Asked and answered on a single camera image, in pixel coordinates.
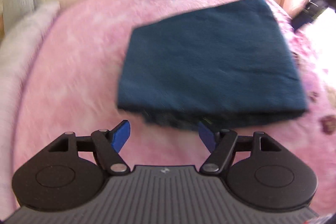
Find blue denim jeans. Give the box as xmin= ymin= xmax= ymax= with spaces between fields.
xmin=117 ymin=0 xmax=307 ymax=129

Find pink rose blanket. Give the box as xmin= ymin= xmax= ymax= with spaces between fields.
xmin=13 ymin=0 xmax=335 ymax=214

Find white striped quilt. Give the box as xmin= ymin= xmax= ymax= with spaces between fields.
xmin=1 ymin=2 xmax=60 ymax=219

